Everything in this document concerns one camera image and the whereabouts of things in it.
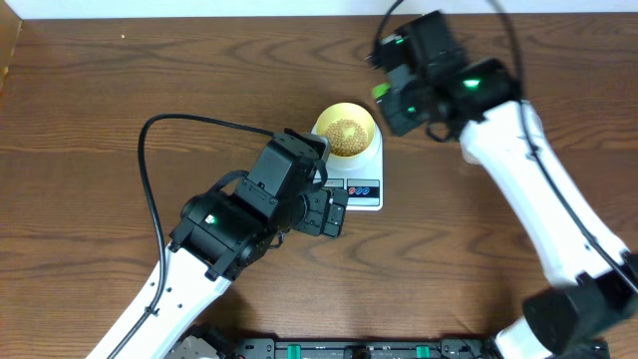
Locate green plastic measuring scoop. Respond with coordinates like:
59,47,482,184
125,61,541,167
372,83,391,99

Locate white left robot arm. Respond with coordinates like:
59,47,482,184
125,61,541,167
90,130,348,358

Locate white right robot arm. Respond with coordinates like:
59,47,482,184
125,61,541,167
369,11,637,358

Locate white digital kitchen scale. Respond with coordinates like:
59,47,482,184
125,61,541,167
325,126,384,211

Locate yellow plastic bowl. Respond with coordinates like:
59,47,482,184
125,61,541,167
314,103,380,159

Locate soybeans in yellow bowl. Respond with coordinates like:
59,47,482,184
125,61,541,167
324,119,368,157

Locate clear container of soybeans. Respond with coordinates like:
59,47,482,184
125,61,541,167
461,146,476,165

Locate cardboard side panel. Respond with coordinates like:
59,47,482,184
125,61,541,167
0,0,23,89

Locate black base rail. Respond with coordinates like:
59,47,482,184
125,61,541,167
166,325,492,359

